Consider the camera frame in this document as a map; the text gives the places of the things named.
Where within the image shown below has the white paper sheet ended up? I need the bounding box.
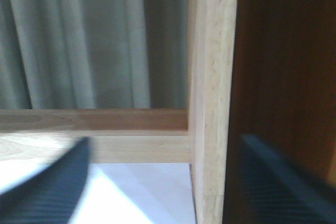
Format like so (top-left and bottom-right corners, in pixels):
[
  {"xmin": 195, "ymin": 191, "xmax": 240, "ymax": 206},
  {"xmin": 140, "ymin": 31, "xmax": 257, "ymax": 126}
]
[{"xmin": 1, "ymin": 162, "xmax": 195, "ymax": 223}]

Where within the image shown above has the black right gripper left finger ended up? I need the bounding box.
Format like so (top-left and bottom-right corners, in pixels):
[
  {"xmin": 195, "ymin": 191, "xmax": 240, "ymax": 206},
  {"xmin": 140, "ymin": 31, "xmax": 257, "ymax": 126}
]
[{"xmin": 1, "ymin": 137, "xmax": 90, "ymax": 223}]

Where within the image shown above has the wooden shelf unit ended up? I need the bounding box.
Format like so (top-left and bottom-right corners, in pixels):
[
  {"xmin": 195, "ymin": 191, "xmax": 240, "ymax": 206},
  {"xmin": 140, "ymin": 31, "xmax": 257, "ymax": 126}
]
[{"xmin": 1, "ymin": 0, "xmax": 335, "ymax": 223}]

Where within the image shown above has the grey curtain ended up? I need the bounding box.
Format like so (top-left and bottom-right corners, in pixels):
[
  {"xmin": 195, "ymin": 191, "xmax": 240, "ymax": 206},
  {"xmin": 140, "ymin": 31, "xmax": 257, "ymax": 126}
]
[{"xmin": 1, "ymin": 0, "xmax": 187, "ymax": 109}]

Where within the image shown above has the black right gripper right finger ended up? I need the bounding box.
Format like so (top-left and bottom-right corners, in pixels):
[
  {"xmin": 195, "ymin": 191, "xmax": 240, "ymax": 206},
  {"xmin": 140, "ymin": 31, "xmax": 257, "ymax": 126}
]
[{"xmin": 223, "ymin": 134, "xmax": 335, "ymax": 223}]

